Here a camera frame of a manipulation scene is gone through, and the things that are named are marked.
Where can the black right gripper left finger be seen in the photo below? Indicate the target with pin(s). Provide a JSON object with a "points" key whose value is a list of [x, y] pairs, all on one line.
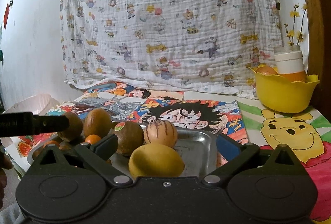
{"points": [[95, 158]]}

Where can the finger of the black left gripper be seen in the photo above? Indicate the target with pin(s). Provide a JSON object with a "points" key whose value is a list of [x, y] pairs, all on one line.
{"points": [[26, 123]]}

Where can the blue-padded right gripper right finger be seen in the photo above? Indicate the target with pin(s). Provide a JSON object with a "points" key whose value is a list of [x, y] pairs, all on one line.
{"points": [[240, 157]]}

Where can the small orange tangerine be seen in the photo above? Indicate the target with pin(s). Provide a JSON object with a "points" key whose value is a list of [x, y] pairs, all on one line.
{"points": [[52, 142], [92, 139]]}

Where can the small brown kiwi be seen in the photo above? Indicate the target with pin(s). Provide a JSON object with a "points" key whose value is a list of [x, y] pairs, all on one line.
{"points": [[74, 130]]}

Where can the brown kiwi with sticker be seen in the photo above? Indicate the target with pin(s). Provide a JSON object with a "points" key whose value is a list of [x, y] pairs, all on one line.
{"points": [[130, 136]]}

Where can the yellow lemon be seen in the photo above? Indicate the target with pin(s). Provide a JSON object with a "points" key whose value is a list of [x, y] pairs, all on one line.
{"points": [[155, 160]]}

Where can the striped pepino melon front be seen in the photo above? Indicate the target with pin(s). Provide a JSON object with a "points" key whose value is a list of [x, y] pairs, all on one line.
{"points": [[161, 132]]}

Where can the colourful anime drawing mat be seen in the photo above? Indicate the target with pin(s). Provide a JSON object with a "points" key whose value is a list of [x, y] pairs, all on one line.
{"points": [[128, 103]]}

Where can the yellow plastic bowl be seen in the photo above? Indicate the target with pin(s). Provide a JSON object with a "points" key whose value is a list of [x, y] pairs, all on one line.
{"points": [[281, 95]]}

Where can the orange fruit in bowl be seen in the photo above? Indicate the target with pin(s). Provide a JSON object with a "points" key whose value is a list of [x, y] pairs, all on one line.
{"points": [[266, 70]]}

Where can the white and orange bottle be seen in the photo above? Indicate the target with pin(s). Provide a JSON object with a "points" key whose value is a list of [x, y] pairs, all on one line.
{"points": [[289, 62]]}

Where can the white cartoon print cloth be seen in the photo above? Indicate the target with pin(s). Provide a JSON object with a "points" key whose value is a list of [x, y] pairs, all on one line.
{"points": [[203, 45]]}

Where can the yellow artificial flowers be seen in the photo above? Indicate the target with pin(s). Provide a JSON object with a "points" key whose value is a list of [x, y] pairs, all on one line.
{"points": [[294, 31]]}

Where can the wooden door frame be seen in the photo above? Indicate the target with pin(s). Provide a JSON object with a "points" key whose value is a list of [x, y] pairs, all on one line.
{"points": [[318, 13]]}

